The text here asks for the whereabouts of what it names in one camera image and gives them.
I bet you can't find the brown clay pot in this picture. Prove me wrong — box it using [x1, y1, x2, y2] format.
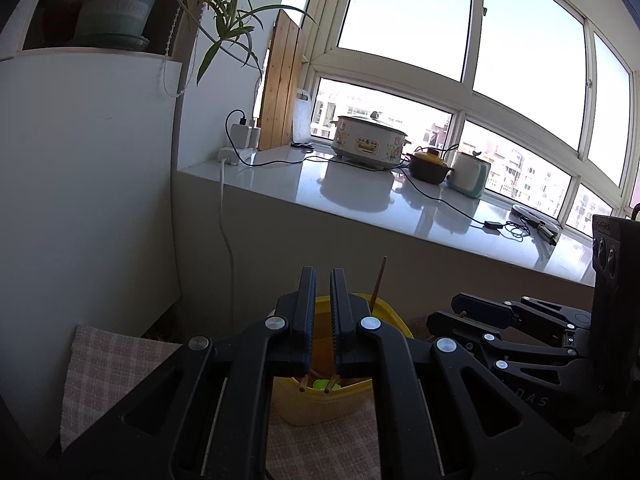
[407, 147, 454, 185]

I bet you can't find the grey-green flower pot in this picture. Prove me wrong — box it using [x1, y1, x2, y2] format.
[74, 0, 164, 54]

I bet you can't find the white charger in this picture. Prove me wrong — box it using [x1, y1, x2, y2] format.
[231, 115, 262, 149]

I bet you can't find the white power strip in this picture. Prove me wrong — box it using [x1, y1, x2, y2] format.
[217, 146, 256, 166]

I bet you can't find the wooden slat board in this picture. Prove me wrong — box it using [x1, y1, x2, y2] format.
[257, 8, 307, 152]

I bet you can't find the black cable with adapter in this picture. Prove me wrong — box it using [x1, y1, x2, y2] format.
[394, 166, 532, 242]

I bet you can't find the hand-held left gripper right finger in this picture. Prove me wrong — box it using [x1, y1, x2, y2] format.
[328, 268, 586, 480]

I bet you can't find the white window frame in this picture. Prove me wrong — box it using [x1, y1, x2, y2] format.
[280, 0, 640, 241]

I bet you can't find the yellow plastic container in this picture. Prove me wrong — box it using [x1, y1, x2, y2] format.
[272, 294, 415, 427]

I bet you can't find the white plastic board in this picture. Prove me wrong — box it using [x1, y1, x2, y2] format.
[291, 87, 314, 144]

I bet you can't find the round white plate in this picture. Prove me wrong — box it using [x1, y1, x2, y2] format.
[511, 203, 560, 224]

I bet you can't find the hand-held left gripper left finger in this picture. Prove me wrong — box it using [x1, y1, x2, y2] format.
[57, 266, 317, 480]

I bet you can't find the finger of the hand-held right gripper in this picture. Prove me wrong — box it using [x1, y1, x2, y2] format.
[451, 293, 593, 347]
[426, 310, 597, 431]

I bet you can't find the green spider plant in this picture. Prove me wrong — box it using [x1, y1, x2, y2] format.
[112, 0, 321, 87]

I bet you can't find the white windowsill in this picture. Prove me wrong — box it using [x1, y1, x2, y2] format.
[175, 142, 601, 289]

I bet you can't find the black charger cable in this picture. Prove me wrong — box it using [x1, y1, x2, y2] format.
[225, 109, 332, 168]

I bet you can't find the light blue kettle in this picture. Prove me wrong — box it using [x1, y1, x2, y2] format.
[446, 150, 494, 199]

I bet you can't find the white bead chain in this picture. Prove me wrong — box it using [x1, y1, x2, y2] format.
[160, 0, 202, 99]

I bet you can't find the white floral electric pot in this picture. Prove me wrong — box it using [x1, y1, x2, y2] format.
[330, 111, 411, 171]

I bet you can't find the black hand tool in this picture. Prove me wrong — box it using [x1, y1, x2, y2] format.
[529, 216, 560, 247]

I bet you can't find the pink plaid cloth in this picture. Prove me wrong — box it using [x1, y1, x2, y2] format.
[60, 324, 383, 480]

